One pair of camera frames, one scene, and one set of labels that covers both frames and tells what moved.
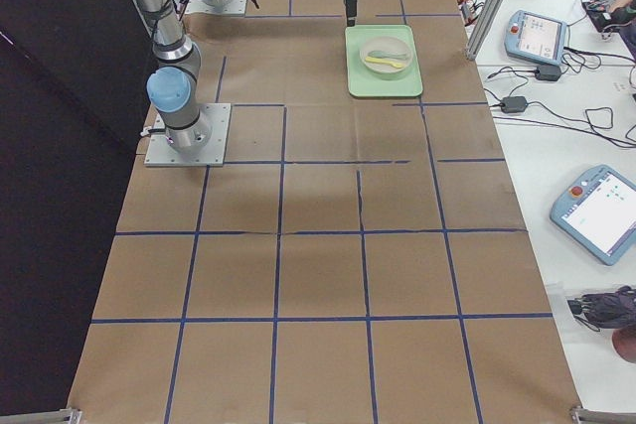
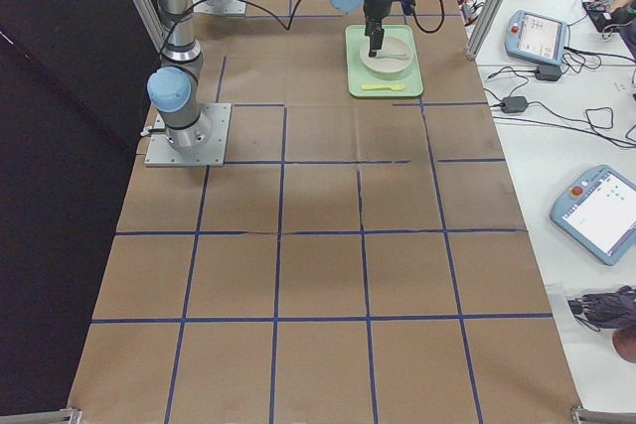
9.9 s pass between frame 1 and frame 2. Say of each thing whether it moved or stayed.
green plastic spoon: stayed
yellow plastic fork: moved
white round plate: stayed
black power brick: stayed
